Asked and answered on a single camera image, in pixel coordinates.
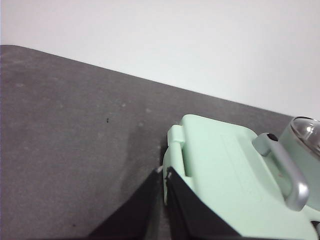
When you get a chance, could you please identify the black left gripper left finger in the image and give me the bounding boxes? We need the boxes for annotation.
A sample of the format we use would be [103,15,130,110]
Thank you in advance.
[87,167,163,240]

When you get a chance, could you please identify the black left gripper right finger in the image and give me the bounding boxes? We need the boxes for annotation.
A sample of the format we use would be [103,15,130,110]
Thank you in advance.
[164,166,242,240]

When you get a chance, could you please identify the glass pot lid mint knob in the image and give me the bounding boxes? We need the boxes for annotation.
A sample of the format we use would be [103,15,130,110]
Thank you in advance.
[289,116,320,161]

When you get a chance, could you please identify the mint green steamer pot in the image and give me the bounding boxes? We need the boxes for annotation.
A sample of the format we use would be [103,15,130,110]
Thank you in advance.
[278,122,320,209]

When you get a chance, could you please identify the mint griddle lid silver handle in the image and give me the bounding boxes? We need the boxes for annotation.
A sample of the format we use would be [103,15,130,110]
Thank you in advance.
[166,113,320,240]

